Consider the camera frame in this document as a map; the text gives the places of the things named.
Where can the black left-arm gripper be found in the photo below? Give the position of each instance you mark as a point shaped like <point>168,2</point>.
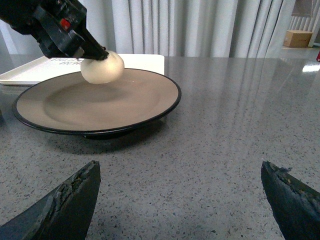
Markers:
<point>55,26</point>

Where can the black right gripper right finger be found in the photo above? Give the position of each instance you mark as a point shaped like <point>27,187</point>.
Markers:
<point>295,205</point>

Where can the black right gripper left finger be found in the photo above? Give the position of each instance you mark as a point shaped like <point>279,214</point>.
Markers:
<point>65,213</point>

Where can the white steamed bun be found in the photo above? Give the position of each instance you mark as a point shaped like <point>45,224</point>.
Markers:
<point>103,71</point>

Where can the tan plate with black rim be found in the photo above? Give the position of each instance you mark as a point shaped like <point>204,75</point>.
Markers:
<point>69,105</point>

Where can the grey pleated curtain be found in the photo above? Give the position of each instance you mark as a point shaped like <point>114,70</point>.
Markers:
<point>190,28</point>

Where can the red object at edge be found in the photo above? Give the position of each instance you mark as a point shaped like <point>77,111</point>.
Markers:
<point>318,57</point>

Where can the brown cardboard box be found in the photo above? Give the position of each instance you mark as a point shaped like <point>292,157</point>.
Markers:
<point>297,38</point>

